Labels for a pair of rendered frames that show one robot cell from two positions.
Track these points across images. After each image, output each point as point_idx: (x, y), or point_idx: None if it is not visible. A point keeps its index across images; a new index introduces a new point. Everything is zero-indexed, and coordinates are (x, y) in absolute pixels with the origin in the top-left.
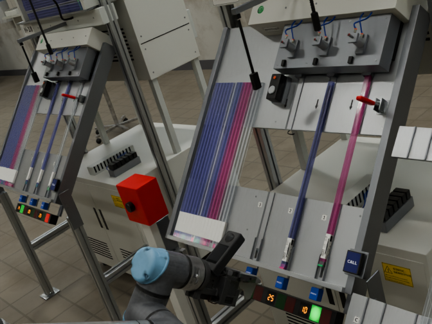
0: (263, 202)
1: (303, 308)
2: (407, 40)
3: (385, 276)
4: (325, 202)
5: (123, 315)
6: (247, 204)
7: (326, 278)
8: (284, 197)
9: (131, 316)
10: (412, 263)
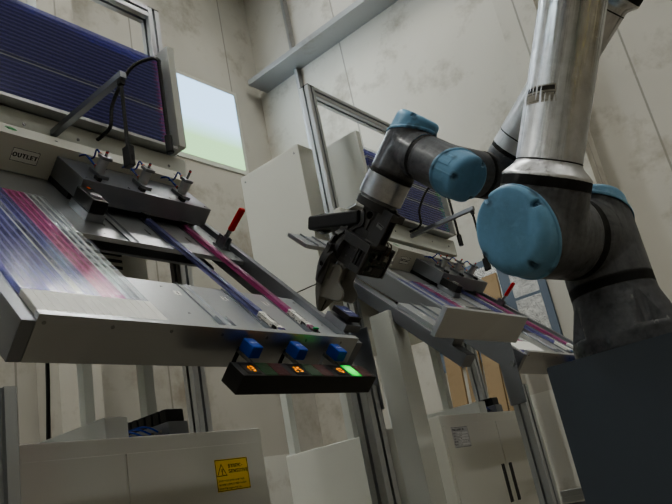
0: (179, 291)
1: (337, 369)
2: None
3: (218, 486)
4: (252, 294)
5: (458, 147)
6: (157, 292)
7: None
8: (202, 289)
9: (465, 148)
10: (248, 446)
